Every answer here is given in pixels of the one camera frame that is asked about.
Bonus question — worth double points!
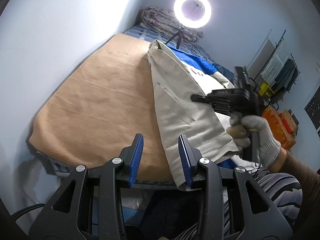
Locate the beige and blue jacket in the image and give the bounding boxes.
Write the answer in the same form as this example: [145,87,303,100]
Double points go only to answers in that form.
[147,40,258,190]

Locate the black clothes rack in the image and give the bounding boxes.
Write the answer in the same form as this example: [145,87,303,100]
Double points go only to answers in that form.
[247,35,300,110]

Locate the dark green hanging clothes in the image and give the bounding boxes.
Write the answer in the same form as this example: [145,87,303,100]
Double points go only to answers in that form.
[272,59,298,92]

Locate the white knit gloved hand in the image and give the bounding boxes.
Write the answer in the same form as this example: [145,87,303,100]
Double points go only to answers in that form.
[227,115,286,173]

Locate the yellow box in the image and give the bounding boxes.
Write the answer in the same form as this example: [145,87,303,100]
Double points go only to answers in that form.
[258,82,273,100]

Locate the tan fleece blanket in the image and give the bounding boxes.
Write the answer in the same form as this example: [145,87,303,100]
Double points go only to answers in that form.
[29,34,172,181]

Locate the white striped hanging cloth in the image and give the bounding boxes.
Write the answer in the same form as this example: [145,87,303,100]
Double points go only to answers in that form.
[260,38,290,86]

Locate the dark window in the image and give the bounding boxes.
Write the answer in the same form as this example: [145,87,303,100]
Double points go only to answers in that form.
[304,88,320,130]

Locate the striped grey trouser leg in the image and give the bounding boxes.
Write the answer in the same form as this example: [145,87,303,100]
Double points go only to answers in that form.
[177,163,293,239]

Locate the folded floral quilt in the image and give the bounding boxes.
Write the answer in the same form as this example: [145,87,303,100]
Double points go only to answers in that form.
[140,6,203,43]

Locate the blue checkered bed sheet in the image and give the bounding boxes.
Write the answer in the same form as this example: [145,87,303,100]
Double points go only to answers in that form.
[124,24,234,83]

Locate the white ring light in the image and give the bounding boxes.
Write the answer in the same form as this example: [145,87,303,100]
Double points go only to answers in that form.
[174,0,212,29]

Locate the black cable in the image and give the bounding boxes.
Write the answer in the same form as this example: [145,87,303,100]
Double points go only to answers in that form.
[10,203,46,219]

